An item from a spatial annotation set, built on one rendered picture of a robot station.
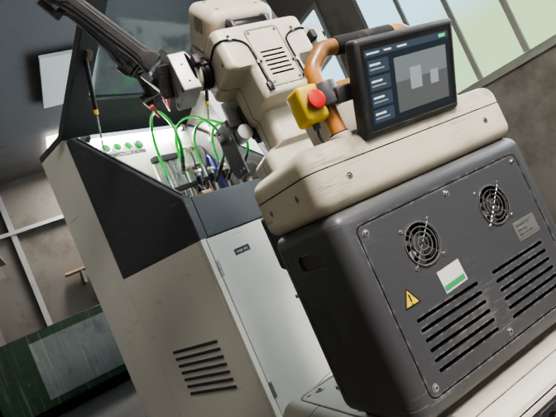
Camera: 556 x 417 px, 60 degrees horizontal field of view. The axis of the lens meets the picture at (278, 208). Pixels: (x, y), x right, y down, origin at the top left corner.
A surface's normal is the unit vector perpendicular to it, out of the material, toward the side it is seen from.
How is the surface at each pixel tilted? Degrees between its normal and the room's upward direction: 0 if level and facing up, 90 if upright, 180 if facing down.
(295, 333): 90
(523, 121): 90
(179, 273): 90
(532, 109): 90
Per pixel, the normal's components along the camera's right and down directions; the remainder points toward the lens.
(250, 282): 0.68, -0.34
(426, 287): 0.40, -0.22
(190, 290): -0.61, 0.22
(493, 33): -0.83, 0.34
